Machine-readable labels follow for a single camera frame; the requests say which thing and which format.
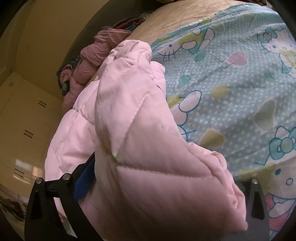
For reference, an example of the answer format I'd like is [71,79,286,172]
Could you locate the dark grey headboard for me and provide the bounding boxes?
[61,0,163,66]

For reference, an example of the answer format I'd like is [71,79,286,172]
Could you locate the dark clothes by headboard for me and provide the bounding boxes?
[113,16,144,32]

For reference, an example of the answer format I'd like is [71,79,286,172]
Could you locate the bed with beige sheet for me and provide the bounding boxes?
[127,0,255,46]

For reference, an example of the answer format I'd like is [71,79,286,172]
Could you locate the pink quilted coat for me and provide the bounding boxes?
[45,40,248,240]

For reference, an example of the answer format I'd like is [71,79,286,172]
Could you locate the crumpled pink padded jacket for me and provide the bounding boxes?
[57,28,131,114]

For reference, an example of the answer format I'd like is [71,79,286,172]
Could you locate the blue Hello Kitty blanket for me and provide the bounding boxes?
[151,4,295,240]

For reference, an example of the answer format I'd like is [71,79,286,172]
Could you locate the cream wardrobe with drawers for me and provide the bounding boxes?
[1,72,62,198]

